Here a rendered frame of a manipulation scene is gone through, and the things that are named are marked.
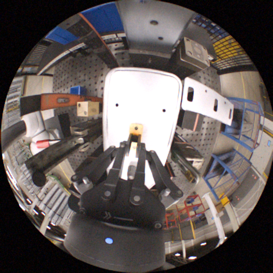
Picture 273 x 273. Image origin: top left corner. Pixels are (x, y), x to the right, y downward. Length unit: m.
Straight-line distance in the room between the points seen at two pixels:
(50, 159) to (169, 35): 0.34
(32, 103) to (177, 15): 0.26
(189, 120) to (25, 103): 0.38
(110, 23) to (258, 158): 8.16
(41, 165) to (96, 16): 0.35
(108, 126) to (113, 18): 0.32
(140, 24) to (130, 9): 0.05
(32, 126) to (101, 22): 0.63
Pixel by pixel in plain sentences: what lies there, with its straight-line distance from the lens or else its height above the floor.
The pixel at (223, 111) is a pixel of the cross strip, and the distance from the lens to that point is 0.39.
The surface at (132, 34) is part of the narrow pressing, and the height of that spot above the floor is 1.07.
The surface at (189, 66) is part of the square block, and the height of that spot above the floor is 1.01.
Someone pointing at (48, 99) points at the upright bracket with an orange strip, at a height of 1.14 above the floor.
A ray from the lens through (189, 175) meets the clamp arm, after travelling 0.24.
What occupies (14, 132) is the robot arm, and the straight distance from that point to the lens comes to 0.64.
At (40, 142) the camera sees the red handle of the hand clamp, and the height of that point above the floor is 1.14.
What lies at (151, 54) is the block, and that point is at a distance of 0.27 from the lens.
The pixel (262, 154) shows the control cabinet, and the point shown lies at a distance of 7.93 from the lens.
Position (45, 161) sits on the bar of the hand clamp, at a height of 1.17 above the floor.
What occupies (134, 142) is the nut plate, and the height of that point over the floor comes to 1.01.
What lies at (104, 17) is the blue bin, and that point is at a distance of 0.30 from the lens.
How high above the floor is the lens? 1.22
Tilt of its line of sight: 69 degrees down
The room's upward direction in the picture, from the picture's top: 173 degrees counter-clockwise
